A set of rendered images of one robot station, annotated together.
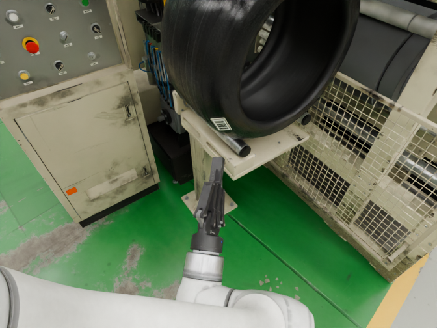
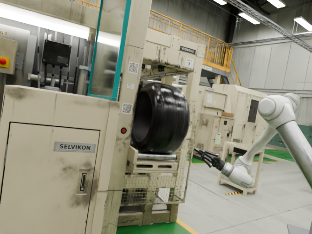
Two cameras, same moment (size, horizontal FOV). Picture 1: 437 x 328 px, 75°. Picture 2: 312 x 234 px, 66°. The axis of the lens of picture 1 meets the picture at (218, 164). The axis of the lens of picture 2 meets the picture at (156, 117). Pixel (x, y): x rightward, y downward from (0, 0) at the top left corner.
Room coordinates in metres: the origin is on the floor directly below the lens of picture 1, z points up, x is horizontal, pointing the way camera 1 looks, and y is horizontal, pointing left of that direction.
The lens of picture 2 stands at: (0.57, 1.76, 1.28)
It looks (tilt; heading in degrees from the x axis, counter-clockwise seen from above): 3 degrees down; 278
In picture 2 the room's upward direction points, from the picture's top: 9 degrees clockwise
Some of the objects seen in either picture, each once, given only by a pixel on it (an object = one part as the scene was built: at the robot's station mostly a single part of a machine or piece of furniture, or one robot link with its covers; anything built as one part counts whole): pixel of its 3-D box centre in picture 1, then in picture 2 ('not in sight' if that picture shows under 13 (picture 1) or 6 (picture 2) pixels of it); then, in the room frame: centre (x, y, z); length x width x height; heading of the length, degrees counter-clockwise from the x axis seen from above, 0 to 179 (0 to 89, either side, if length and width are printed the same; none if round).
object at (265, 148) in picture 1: (243, 129); (145, 164); (0.87, -0.10, 0.80); 0.37 x 0.36 x 0.02; 125
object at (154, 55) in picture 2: not in sight; (160, 57); (0.93, -0.42, 1.71); 0.61 x 0.25 x 0.15; 35
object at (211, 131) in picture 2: not in sight; (213, 137); (-0.12, -5.00, 0.62); 0.91 x 0.58 x 1.25; 44
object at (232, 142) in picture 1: (215, 123); (155, 156); (0.78, 0.01, 0.90); 0.35 x 0.05 x 0.05; 35
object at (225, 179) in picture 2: not in sight; (239, 167); (-0.43, -2.70, 0.40); 0.60 x 0.35 x 0.80; 134
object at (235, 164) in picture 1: (214, 136); (153, 165); (0.79, 0.01, 0.83); 0.36 x 0.09 x 0.06; 35
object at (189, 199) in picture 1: (209, 200); not in sight; (1.06, 0.06, 0.02); 0.27 x 0.27 x 0.04; 35
